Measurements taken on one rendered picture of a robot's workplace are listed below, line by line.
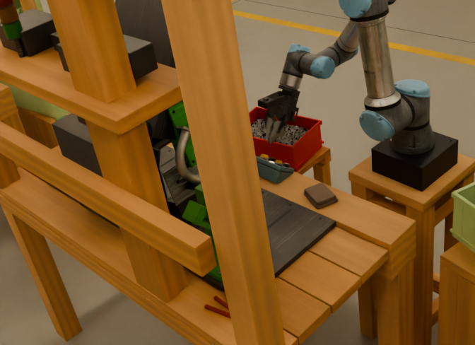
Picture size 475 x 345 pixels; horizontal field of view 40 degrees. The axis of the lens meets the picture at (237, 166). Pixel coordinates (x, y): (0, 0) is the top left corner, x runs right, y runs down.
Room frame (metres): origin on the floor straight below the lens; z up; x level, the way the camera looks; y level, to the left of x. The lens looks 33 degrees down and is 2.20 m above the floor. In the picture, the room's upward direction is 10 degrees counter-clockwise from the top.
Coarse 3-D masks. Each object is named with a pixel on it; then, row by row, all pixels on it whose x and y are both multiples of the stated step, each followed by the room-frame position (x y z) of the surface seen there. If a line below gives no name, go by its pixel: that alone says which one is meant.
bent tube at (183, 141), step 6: (180, 126) 1.78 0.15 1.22; (186, 132) 1.77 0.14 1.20; (180, 138) 1.76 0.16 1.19; (186, 138) 1.76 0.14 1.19; (180, 144) 1.75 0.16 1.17; (186, 144) 1.75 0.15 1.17; (180, 150) 1.74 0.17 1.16; (180, 156) 1.73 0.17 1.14; (180, 162) 1.72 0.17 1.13; (180, 168) 1.71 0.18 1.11; (186, 168) 1.72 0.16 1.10; (180, 174) 1.71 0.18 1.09; (186, 174) 1.71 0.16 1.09; (192, 174) 1.73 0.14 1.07; (186, 180) 1.72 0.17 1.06; (192, 180) 1.71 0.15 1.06; (198, 180) 1.72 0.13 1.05
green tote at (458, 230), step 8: (472, 184) 1.57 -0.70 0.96; (456, 192) 1.54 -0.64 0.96; (464, 192) 1.55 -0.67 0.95; (472, 192) 1.56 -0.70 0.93; (456, 200) 1.52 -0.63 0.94; (464, 200) 1.50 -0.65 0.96; (472, 200) 1.56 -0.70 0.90; (456, 208) 1.53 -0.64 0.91; (464, 208) 1.49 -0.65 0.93; (472, 208) 1.46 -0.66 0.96; (456, 216) 1.53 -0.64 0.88; (464, 216) 1.49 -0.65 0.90; (472, 216) 1.46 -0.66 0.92; (456, 224) 1.52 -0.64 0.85; (464, 224) 1.49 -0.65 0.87; (472, 224) 1.46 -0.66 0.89; (456, 232) 1.52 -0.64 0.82; (464, 232) 1.49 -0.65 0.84; (472, 232) 1.46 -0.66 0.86; (464, 240) 1.48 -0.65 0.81; (472, 240) 1.46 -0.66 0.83; (472, 248) 1.45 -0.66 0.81
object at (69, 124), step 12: (60, 120) 1.93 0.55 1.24; (72, 120) 1.91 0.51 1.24; (60, 132) 1.88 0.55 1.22; (72, 132) 1.83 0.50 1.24; (84, 132) 1.82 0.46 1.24; (60, 144) 1.91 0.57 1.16; (72, 144) 1.84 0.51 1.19; (84, 144) 1.77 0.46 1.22; (72, 156) 1.86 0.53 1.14; (84, 156) 1.79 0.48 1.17; (96, 156) 1.73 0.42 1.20; (96, 168) 1.75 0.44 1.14
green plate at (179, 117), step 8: (176, 104) 1.83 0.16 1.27; (168, 112) 1.81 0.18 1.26; (176, 112) 1.82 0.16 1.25; (184, 112) 1.83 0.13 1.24; (176, 120) 1.81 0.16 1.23; (184, 120) 1.82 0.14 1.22; (176, 128) 1.79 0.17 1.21; (176, 136) 1.82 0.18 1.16; (176, 144) 1.83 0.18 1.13; (192, 144) 1.80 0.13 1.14; (192, 152) 1.79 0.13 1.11; (192, 160) 1.78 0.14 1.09
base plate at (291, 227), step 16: (160, 160) 2.12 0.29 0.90; (272, 208) 1.70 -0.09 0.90; (288, 208) 1.69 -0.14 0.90; (304, 208) 1.67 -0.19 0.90; (192, 224) 1.69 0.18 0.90; (272, 224) 1.62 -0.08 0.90; (288, 224) 1.60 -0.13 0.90; (304, 224) 1.59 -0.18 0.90; (320, 224) 1.58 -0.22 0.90; (272, 240) 1.54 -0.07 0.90; (288, 240) 1.53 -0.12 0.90; (304, 240) 1.51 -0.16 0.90; (272, 256) 1.47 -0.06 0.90; (288, 256) 1.46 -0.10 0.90; (224, 288) 1.37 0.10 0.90
